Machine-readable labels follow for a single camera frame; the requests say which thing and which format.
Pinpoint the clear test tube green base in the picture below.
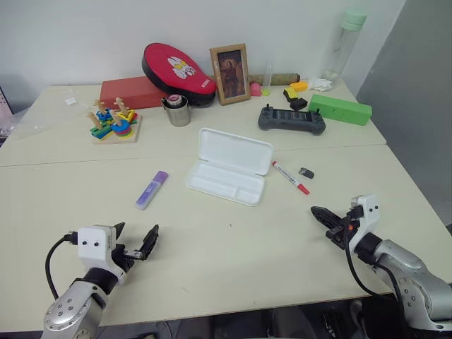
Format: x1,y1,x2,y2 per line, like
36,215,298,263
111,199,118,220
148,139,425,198
261,62,274,97

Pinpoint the clear plastic bag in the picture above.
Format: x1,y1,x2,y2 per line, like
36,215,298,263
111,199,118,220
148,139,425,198
13,88,97,143

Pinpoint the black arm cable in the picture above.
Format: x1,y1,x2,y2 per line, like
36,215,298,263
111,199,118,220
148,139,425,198
44,231,79,300
343,214,404,302

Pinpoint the dark object beside table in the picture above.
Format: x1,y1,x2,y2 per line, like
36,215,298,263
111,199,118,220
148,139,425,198
0,83,15,118

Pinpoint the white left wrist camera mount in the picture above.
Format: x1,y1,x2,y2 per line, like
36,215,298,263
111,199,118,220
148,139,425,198
76,225,129,285

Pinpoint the purple highlighter pen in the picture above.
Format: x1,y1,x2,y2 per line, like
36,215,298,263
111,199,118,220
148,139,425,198
135,170,170,212

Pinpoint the wooden picture frame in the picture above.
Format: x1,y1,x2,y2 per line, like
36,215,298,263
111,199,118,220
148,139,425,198
209,42,252,107

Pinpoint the wooden shape stacking toy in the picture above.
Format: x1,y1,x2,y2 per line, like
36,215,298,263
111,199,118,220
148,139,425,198
87,97,143,145

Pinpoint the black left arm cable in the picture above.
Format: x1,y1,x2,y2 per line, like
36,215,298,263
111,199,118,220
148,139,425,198
44,231,79,300

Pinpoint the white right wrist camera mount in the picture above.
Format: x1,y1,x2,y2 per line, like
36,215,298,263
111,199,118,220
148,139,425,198
349,193,380,249

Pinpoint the crumpled white tissue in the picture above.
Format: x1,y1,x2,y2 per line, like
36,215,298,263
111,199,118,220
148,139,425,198
307,76,335,93

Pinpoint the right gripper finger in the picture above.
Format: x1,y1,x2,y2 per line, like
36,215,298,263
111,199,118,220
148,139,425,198
311,210,340,231
310,206,342,224

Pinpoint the red rectangular box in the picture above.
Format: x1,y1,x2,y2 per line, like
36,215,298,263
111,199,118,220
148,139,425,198
99,75,167,111

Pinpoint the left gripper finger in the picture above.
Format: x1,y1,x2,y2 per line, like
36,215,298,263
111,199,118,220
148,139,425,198
112,222,126,244
138,224,160,261

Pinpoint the clear bottle with green lid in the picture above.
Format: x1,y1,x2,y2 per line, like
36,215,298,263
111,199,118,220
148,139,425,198
322,7,369,83

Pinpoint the red black oval pad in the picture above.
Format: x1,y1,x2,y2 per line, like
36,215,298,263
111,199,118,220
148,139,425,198
141,42,218,108

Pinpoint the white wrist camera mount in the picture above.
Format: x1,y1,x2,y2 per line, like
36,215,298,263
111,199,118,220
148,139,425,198
76,225,129,285
349,193,380,249

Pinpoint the green rectangular box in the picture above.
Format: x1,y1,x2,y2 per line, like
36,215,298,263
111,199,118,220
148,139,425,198
307,93,374,127

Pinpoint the grey handheld game controller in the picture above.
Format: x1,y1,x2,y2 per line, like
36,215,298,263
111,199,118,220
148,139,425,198
257,102,327,136

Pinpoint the stainless steel cup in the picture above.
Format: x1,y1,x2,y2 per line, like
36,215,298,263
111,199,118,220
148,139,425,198
161,95,193,127

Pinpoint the white plastic case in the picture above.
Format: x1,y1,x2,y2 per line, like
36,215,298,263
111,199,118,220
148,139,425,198
184,127,275,208

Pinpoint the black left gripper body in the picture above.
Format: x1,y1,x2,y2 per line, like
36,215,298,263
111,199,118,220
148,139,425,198
112,243,147,272

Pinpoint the brown rolled stick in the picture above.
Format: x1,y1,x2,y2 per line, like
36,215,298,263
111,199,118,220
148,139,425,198
246,71,302,86

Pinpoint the red and white marker pen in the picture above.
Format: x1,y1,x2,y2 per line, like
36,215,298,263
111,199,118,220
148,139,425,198
270,160,311,196

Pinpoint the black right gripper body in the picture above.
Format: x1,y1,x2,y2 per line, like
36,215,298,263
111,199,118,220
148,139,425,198
325,206,360,250

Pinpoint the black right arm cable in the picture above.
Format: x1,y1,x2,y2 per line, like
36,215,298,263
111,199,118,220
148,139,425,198
343,214,404,302

